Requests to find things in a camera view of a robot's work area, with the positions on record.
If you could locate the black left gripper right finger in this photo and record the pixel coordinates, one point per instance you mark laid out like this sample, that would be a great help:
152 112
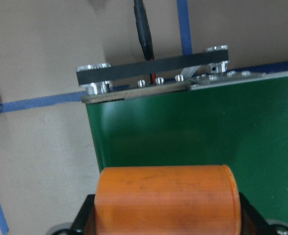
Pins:
252 223

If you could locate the plain orange cylinder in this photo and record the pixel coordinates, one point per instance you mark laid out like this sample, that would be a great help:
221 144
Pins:
167 200

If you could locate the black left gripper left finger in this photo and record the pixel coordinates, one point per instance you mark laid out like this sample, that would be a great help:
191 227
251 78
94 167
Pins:
84 222

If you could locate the green conveyor belt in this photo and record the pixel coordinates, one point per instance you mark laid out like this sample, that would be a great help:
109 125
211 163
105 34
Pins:
238 118

